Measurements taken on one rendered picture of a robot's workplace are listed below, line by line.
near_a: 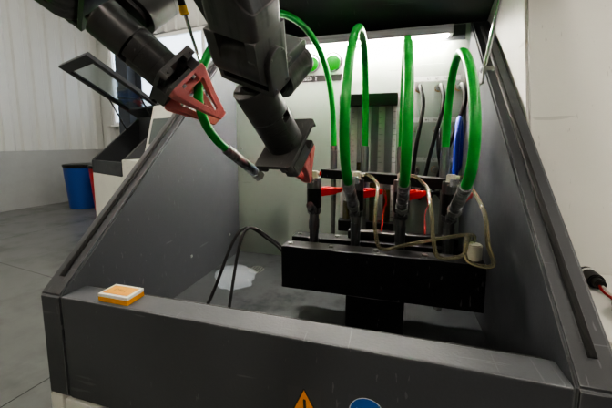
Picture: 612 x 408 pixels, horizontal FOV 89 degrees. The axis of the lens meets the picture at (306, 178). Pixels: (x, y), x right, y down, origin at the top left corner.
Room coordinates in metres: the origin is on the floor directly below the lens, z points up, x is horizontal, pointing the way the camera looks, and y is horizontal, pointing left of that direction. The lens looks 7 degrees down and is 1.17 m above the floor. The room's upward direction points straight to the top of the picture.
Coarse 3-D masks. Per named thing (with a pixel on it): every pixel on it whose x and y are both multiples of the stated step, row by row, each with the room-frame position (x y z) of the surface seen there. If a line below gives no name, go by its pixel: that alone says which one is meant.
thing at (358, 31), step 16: (352, 32) 0.50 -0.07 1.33; (352, 48) 0.46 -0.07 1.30; (352, 64) 0.44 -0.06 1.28; (368, 64) 0.68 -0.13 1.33; (368, 80) 0.69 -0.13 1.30; (368, 96) 0.71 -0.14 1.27; (368, 112) 0.71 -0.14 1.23; (368, 128) 0.72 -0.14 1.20; (368, 160) 0.72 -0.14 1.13; (352, 192) 0.47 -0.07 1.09; (352, 208) 0.52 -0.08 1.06
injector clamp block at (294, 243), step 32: (288, 256) 0.55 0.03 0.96; (320, 256) 0.54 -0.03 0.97; (352, 256) 0.52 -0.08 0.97; (384, 256) 0.51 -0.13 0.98; (416, 256) 0.50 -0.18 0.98; (448, 256) 0.50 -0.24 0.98; (320, 288) 0.54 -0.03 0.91; (352, 288) 0.52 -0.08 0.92; (384, 288) 0.50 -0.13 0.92; (416, 288) 0.49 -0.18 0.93; (448, 288) 0.48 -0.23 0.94; (480, 288) 0.47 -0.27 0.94; (352, 320) 0.52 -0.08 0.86; (384, 320) 0.50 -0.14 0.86
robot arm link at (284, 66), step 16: (272, 48) 0.35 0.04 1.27; (288, 48) 0.43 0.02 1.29; (304, 48) 0.46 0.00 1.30; (272, 64) 0.35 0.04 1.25; (288, 64) 0.41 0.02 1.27; (304, 64) 0.46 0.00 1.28; (240, 80) 0.39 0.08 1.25; (272, 80) 0.37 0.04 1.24; (288, 80) 0.40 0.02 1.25; (272, 96) 0.38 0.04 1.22; (288, 96) 0.47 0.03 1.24
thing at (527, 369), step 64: (64, 320) 0.42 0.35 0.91; (128, 320) 0.39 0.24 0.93; (192, 320) 0.37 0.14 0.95; (256, 320) 0.36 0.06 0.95; (128, 384) 0.39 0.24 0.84; (192, 384) 0.36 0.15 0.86; (256, 384) 0.34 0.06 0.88; (320, 384) 0.32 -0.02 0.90; (384, 384) 0.30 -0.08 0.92; (448, 384) 0.28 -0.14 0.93; (512, 384) 0.27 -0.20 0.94
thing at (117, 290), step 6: (114, 288) 0.42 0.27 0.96; (120, 288) 0.42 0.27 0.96; (126, 288) 0.42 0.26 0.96; (132, 288) 0.42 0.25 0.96; (120, 294) 0.41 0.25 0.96; (126, 294) 0.41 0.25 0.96; (138, 294) 0.42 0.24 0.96; (102, 300) 0.41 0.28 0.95; (108, 300) 0.41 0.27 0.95; (114, 300) 0.40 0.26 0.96; (120, 300) 0.40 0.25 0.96; (132, 300) 0.41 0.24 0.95
